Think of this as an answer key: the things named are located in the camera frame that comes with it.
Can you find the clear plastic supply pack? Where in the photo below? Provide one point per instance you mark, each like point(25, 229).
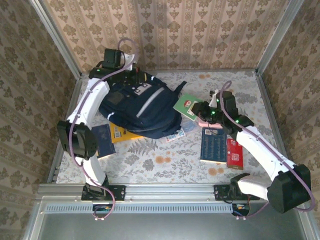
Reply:
point(178, 133)

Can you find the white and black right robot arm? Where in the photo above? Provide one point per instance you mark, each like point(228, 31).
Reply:
point(265, 152)

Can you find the aluminium side rail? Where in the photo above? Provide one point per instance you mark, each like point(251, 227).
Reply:
point(268, 107)
point(75, 97)

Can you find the aluminium cross rail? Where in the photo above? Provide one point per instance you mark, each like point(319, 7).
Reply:
point(170, 191)

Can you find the pink case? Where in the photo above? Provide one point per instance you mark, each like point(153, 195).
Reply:
point(207, 124)

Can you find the yellow book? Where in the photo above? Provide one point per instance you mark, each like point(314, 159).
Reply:
point(117, 136)

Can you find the red box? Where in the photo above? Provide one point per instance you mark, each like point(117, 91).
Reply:
point(235, 155)

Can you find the small dark navy book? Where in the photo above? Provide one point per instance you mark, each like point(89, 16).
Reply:
point(105, 142)

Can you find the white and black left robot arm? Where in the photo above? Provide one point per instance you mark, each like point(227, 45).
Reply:
point(87, 105)

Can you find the blue book with gold text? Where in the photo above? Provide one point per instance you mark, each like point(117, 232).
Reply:
point(212, 145)

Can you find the aluminium frame post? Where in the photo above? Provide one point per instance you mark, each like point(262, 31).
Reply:
point(57, 40)
point(277, 35)

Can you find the green notebook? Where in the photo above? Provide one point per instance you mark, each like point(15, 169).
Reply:
point(183, 105)

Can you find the grey metal panel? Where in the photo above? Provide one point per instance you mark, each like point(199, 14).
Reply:
point(162, 227)

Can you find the navy blue backpack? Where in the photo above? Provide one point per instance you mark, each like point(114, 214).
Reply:
point(150, 110)

